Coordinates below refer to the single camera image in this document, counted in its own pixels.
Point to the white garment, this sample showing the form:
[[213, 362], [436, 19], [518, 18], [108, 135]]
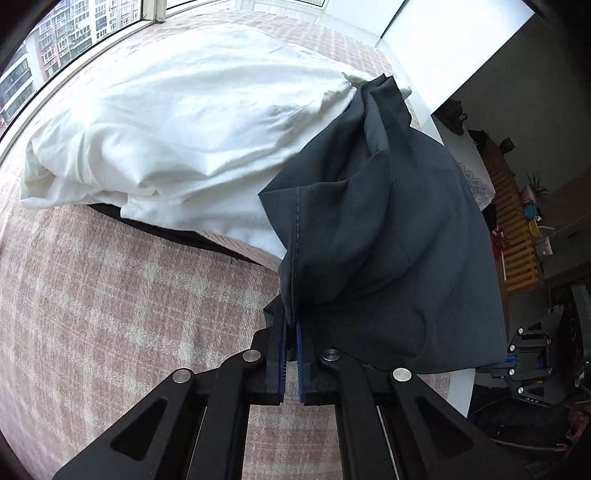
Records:
[[184, 115]]

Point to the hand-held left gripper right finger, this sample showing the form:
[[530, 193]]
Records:
[[301, 369]]

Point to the small potted plant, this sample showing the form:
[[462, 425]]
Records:
[[535, 184]]

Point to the orange wooden slatted rack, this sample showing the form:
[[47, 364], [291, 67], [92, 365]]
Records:
[[512, 217]]

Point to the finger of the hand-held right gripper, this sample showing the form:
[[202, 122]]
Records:
[[531, 346], [531, 374]]

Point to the white cup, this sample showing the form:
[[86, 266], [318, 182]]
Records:
[[546, 247]]

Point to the black bag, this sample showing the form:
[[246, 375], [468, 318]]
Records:
[[456, 117]]

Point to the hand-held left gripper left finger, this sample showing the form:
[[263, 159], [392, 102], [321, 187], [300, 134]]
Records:
[[281, 369]]

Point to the dark grey pants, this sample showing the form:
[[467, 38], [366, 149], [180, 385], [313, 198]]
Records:
[[383, 230]]

